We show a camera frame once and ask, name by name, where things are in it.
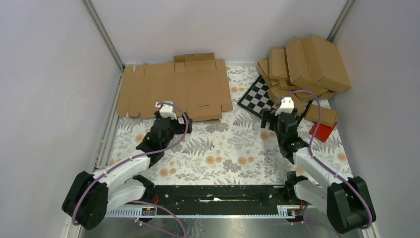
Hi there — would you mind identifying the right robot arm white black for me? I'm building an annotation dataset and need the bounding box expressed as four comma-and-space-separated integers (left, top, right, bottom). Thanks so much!
261, 109, 376, 234

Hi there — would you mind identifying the black white checkerboard panel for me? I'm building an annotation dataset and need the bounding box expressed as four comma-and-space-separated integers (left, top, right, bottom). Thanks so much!
237, 74, 311, 124

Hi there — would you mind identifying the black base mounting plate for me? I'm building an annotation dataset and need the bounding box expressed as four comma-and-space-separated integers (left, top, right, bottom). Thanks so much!
141, 185, 307, 217

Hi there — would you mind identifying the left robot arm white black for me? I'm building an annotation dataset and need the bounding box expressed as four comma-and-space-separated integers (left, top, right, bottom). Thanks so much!
61, 112, 193, 230

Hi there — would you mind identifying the aluminium frame rail front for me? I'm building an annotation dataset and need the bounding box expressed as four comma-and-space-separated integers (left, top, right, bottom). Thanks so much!
73, 185, 370, 220

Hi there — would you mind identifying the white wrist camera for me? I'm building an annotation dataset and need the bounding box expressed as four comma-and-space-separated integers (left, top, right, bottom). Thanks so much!
156, 101, 177, 119
275, 97, 297, 116

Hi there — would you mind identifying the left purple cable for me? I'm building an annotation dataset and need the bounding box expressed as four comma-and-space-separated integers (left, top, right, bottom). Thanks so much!
71, 102, 194, 238

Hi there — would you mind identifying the stack of flat cardboard blanks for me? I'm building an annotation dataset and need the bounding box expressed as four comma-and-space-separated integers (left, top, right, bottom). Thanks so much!
116, 53, 233, 121

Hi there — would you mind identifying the purple cable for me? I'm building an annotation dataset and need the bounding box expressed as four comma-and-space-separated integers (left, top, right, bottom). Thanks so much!
281, 90, 374, 238
71, 102, 194, 238

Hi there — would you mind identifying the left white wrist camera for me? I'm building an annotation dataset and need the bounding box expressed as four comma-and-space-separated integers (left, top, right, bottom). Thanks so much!
156, 101, 177, 119

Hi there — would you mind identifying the large folded cardboard box top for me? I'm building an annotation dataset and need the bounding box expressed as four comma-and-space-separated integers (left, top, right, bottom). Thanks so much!
286, 37, 327, 96

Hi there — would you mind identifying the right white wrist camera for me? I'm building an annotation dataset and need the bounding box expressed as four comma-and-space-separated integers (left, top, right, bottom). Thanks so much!
275, 97, 297, 116

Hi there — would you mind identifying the floral patterned table mat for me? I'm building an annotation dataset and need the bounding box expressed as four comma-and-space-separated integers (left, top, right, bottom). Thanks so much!
97, 66, 353, 185

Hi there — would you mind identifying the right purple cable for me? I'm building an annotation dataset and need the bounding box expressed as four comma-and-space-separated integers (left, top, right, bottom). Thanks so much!
281, 90, 374, 238

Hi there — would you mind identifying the folded cardboard box beside red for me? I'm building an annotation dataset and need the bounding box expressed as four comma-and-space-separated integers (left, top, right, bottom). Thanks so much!
305, 104, 339, 127

